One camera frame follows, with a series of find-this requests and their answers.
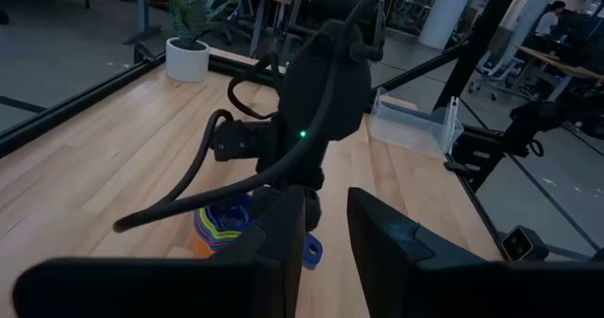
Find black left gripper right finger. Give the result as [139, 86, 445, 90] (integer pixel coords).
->
[346, 187, 604, 318]

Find yellow measuring cup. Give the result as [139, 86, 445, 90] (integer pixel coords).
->
[193, 211, 245, 242]

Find background wooden desk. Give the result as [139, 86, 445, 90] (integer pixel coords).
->
[516, 43, 604, 102]

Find blue measuring cup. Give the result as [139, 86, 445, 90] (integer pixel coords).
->
[193, 226, 243, 254]

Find clear plastic basket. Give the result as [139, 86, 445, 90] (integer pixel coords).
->
[368, 87, 465, 159]

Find green measuring cup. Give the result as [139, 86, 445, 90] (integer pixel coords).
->
[193, 207, 246, 237]

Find white round pillar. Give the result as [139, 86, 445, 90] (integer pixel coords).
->
[417, 0, 478, 51]

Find person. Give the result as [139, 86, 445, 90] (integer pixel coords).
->
[534, 0, 567, 39]

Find white office chair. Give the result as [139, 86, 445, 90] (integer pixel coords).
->
[466, 48, 525, 102]

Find small indigo measuring cup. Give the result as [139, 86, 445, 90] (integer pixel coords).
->
[219, 193, 325, 271]

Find teal measuring cup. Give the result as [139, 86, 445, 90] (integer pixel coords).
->
[193, 216, 244, 245]

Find snake plant in white pot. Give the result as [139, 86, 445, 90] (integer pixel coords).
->
[161, 0, 240, 84]

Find orange measuring cup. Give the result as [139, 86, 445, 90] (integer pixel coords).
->
[193, 232, 217, 259]

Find red measuring cup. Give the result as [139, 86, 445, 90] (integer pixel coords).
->
[193, 221, 243, 249]

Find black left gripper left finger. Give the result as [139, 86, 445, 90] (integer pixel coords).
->
[12, 185, 308, 318]

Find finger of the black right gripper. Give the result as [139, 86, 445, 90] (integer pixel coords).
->
[249, 187, 284, 215]
[304, 187, 324, 232]

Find black table-level camera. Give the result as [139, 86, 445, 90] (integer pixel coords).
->
[499, 225, 551, 263]

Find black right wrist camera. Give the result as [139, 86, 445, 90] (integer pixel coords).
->
[209, 118, 280, 163]

